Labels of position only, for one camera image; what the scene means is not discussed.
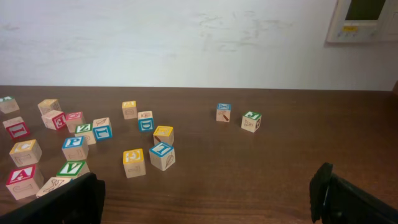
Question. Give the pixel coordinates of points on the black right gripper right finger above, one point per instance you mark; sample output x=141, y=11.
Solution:
x=335, y=200

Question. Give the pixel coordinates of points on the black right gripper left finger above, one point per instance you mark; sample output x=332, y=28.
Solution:
x=79, y=201

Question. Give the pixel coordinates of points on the yellow plain wooden block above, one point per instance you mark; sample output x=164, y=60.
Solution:
x=48, y=105

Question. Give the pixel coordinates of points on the green V wooden block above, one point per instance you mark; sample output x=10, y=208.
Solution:
x=73, y=169

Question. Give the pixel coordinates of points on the plain drawing wooden block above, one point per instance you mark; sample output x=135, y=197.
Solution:
x=52, y=184

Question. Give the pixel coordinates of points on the blue P wooden block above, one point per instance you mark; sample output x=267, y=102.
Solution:
x=75, y=149

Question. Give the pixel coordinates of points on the red A wooden block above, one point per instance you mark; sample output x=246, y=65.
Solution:
x=25, y=182

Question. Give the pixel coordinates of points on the yellow E wooden block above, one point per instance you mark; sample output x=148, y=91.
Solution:
x=134, y=163

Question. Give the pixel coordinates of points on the green Z wooden block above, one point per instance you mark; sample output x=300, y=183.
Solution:
x=86, y=130

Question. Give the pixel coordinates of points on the yellow C wooden block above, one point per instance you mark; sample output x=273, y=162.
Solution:
x=26, y=153

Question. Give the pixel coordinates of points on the blue L feather wooden block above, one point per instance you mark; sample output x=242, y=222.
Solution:
x=102, y=129

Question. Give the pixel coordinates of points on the red O wooden block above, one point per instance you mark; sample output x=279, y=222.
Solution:
x=73, y=120

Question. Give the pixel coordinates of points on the red E wooden block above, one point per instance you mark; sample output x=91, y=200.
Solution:
x=54, y=120

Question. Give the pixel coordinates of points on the blue I leaf wooden block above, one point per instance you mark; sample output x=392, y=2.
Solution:
x=162, y=156

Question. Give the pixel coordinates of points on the red I wooden block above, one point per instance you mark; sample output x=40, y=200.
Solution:
x=16, y=127

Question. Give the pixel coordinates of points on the blue D wooden block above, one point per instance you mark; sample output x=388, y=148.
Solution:
x=145, y=121

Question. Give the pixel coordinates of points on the yellow top wooden block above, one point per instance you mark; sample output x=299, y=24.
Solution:
x=164, y=134

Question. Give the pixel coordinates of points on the green J wooden block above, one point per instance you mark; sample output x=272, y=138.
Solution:
x=251, y=121

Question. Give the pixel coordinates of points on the green L far wooden block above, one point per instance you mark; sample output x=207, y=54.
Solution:
x=8, y=104

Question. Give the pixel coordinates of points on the blue X wooden block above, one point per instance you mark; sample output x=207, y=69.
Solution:
x=223, y=112

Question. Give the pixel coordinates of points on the beige wall control panel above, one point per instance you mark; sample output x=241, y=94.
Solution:
x=363, y=21

